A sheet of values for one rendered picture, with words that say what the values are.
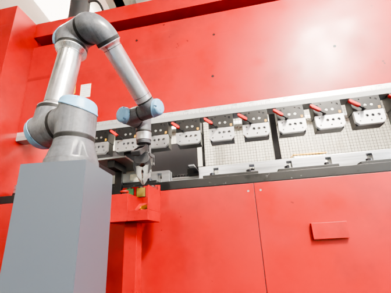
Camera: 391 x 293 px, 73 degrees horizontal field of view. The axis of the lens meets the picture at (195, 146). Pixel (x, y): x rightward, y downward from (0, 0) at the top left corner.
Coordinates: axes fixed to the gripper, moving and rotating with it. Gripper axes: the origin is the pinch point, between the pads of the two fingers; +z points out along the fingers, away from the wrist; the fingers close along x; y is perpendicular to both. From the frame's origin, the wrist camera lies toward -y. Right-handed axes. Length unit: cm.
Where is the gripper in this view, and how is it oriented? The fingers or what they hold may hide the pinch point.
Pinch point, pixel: (142, 181)
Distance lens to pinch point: 127.2
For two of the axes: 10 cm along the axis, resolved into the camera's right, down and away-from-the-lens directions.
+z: 0.7, 9.6, -2.6
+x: -9.8, 1.2, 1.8
